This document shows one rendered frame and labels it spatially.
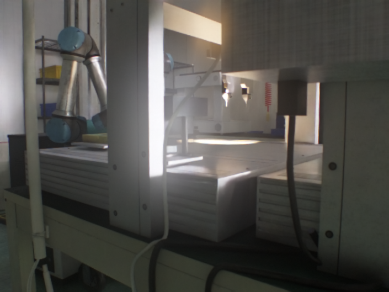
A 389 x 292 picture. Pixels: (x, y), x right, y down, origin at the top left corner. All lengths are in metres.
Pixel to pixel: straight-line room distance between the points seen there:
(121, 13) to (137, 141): 0.21
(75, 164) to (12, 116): 3.43
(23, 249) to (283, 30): 0.87
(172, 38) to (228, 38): 5.54
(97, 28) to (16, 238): 1.52
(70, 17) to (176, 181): 1.60
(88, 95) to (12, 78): 2.19
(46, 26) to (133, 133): 3.98
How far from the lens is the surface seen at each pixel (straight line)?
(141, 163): 0.53
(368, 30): 0.28
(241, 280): 0.44
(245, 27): 0.32
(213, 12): 0.67
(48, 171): 0.87
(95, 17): 2.22
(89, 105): 2.10
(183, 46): 6.05
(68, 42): 1.62
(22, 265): 1.02
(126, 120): 0.56
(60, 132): 1.62
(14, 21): 4.32
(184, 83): 3.81
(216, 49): 1.03
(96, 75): 1.72
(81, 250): 0.70
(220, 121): 3.54
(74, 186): 0.78
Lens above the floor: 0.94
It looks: 5 degrees down
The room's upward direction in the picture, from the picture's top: straight up
